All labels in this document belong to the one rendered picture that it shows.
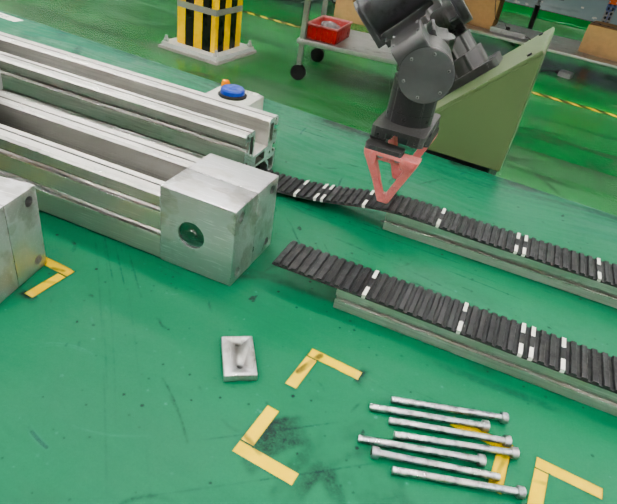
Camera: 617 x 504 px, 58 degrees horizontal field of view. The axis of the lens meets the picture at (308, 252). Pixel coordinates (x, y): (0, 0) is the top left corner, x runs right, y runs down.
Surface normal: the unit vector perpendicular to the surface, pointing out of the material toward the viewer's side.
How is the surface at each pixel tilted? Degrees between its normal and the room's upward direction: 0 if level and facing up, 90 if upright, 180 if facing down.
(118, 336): 0
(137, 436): 0
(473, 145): 90
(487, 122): 90
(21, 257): 90
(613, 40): 89
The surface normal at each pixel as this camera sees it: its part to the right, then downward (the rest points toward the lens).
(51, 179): -0.39, 0.48
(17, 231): 0.96, 0.25
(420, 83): -0.17, 0.54
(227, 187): 0.14, -0.81
